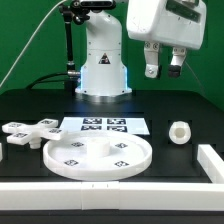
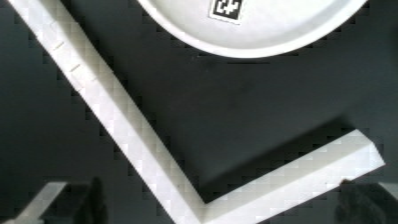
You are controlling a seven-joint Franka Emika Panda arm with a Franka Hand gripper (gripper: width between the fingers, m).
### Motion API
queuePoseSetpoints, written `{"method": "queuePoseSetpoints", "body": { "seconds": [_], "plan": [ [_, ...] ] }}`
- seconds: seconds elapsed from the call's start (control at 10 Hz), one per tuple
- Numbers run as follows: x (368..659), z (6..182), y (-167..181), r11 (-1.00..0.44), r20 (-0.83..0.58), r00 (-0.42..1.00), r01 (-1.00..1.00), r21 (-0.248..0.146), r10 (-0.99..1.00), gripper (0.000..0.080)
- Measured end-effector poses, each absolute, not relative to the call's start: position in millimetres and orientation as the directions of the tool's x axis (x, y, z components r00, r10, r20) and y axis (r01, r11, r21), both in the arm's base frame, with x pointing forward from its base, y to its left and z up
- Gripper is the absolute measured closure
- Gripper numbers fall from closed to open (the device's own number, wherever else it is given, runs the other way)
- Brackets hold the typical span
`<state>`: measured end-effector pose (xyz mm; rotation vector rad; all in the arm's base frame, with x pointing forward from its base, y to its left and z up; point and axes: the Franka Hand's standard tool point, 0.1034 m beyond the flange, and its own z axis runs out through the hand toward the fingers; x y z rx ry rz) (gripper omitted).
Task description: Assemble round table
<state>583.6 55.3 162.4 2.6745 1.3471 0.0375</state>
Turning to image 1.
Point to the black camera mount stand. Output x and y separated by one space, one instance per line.
78 12

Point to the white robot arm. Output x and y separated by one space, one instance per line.
104 76

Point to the white round table top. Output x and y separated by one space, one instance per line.
98 155

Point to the white marker sheet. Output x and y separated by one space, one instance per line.
135 126

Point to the white front fence rail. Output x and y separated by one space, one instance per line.
111 195

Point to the white cross-shaped table base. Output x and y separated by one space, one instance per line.
21 134

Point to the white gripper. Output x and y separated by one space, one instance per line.
148 20

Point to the white right fence block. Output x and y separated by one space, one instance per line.
211 162

